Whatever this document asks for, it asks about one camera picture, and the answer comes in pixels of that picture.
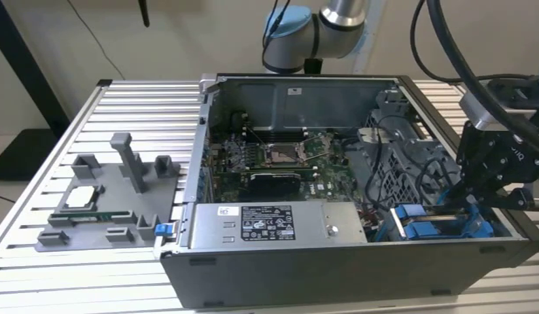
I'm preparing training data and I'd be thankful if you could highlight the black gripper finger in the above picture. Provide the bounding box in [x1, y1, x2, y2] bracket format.
[439, 121, 515, 213]
[469, 188, 536, 210]

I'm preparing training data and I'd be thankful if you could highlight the black disk wire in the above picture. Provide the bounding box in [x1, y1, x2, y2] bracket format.
[367, 156, 427, 207]
[415, 156, 464, 203]

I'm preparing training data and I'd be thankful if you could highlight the hard disk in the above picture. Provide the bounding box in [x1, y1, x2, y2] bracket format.
[389, 202, 495, 241]

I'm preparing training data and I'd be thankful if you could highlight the grey metal drive cage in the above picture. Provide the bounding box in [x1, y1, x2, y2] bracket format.
[345, 107, 467, 210]

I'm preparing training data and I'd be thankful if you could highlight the green Dell motherboard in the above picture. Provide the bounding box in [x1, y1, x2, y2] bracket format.
[202, 129, 361, 203]

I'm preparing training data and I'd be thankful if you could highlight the silver power supply unit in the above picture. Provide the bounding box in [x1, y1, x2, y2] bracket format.
[188, 201, 369, 246]

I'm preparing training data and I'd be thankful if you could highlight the CPU socket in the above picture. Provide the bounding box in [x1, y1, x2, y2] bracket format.
[262, 142, 302, 167]

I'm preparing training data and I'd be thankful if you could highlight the black graphics card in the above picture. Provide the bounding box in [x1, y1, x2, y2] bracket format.
[246, 172, 302, 200]

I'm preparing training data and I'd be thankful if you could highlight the black open PC case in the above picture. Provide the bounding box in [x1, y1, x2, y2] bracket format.
[153, 72, 539, 310]

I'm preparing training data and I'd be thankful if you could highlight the grey parts rack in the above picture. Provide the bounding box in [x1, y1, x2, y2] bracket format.
[35, 132, 182, 253]

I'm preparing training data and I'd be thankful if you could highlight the green RAM stick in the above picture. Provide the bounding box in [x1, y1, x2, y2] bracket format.
[53, 212, 133, 220]

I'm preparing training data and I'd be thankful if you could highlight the black antenna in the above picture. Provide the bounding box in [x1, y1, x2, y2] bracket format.
[137, 0, 150, 27]

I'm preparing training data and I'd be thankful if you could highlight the silver CPU chip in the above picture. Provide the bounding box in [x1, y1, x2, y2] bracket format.
[63, 186, 100, 209]

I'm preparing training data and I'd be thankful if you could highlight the black stand with base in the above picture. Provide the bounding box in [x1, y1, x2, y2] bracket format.
[0, 0, 74, 181]

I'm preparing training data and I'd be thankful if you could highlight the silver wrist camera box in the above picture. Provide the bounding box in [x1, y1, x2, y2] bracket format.
[459, 93, 536, 131]

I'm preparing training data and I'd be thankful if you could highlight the red yellow power cable bundle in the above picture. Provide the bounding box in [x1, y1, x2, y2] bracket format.
[359, 205, 384, 233]

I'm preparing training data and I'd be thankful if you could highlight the metal socket cover frame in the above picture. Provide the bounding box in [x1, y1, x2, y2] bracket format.
[301, 133, 336, 161]

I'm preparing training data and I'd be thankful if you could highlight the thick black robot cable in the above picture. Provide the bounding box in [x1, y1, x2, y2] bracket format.
[425, 0, 539, 158]

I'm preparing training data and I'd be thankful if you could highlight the thin black looping cable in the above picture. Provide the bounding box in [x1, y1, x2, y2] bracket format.
[411, 0, 539, 82]

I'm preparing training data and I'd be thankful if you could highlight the thin wire locking lever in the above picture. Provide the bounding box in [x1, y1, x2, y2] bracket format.
[246, 127, 268, 147]

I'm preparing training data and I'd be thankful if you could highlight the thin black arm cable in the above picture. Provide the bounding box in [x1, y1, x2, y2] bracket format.
[260, 0, 292, 61]

